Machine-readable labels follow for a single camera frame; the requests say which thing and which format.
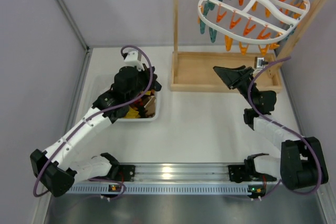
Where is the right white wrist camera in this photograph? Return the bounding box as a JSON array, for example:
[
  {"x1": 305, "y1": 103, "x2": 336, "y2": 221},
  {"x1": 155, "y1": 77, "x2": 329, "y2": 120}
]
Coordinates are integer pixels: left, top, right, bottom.
[{"x1": 254, "y1": 57, "x2": 267, "y2": 74}]

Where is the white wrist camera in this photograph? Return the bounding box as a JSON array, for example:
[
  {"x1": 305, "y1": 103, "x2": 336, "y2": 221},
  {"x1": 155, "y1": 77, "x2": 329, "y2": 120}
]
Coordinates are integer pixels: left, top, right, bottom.
[
  {"x1": 254, "y1": 57, "x2": 267, "y2": 74},
  {"x1": 124, "y1": 49, "x2": 144, "y2": 71}
]

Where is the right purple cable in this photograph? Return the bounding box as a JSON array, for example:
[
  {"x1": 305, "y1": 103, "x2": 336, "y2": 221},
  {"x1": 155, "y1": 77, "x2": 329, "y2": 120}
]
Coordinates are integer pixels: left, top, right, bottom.
[{"x1": 248, "y1": 56, "x2": 322, "y2": 200}]

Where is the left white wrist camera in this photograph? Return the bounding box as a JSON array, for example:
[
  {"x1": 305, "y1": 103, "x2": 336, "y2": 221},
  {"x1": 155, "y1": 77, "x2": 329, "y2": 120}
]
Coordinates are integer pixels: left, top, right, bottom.
[{"x1": 124, "y1": 49, "x2": 144, "y2": 71}]

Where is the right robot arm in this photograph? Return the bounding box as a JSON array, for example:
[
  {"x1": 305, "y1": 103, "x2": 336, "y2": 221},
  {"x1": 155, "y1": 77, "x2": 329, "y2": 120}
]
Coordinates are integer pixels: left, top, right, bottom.
[{"x1": 213, "y1": 66, "x2": 329, "y2": 190}]

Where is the purple cable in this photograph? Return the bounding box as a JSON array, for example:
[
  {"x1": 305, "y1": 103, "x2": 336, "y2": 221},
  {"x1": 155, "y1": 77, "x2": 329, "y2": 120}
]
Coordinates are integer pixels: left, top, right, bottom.
[
  {"x1": 33, "y1": 45, "x2": 154, "y2": 200},
  {"x1": 248, "y1": 56, "x2": 322, "y2": 200}
]

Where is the wooden hanger rack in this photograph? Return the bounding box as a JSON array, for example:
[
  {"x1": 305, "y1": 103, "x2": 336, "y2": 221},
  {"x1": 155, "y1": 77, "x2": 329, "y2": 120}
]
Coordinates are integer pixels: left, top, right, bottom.
[{"x1": 171, "y1": 0, "x2": 327, "y2": 92}]

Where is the white plastic basket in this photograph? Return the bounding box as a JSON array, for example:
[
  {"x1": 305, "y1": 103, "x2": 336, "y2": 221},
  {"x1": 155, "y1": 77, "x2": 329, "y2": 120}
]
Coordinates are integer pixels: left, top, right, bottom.
[{"x1": 83, "y1": 74, "x2": 162, "y2": 122}]

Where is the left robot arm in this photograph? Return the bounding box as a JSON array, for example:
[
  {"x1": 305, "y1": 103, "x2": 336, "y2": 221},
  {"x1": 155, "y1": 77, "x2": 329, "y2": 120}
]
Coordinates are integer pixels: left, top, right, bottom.
[{"x1": 30, "y1": 66, "x2": 161, "y2": 197}]

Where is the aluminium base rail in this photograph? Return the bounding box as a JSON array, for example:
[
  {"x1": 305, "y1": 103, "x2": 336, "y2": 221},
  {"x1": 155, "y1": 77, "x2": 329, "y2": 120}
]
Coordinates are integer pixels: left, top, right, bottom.
[{"x1": 41, "y1": 162, "x2": 329, "y2": 196}]

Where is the white round clip hanger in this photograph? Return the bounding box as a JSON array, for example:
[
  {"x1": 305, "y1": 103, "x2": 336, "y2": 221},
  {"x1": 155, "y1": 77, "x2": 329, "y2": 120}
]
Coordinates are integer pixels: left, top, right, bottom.
[{"x1": 197, "y1": 0, "x2": 310, "y2": 56}]

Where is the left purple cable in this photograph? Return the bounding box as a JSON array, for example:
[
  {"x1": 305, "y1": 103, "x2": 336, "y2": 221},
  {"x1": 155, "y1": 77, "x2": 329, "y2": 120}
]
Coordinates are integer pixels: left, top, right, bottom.
[{"x1": 33, "y1": 45, "x2": 154, "y2": 200}]

